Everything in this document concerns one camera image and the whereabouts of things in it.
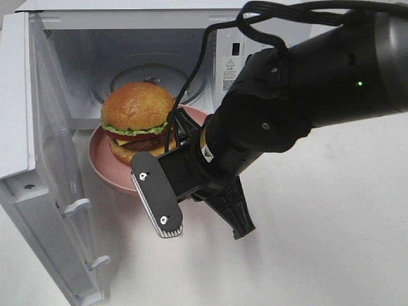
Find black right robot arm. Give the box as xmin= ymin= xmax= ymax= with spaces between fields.
xmin=169 ymin=1 xmax=407 ymax=239

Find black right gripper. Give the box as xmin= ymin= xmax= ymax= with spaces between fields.
xmin=174 ymin=108 xmax=265 ymax=240

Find burger with lettuce and cheese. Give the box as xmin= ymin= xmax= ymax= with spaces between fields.
xmin=101 ymin=82 xmax=174 ymax=165

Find pink round plate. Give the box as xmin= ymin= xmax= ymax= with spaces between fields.
xmin=87 ymin=103 xmax=216 ymax=193

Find glass microwave turntable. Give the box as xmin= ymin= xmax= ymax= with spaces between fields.
xmin=92 ymin=52 xmax=208 ymax=106

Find white microwave oven body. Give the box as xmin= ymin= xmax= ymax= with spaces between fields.
xmin=14 ymin=0 xmax=314 ymax=131

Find white warning label sticker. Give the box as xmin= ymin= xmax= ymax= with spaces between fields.
xmin=221 ymin=55 xmax=242 ymax=94

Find white microwave door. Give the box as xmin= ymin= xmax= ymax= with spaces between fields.
xmin=1 ymin=12 xmax=110 ymax=305

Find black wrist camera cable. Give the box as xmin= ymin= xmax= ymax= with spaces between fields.
xmin=164 ymin=0 xmax=351 ymax=152

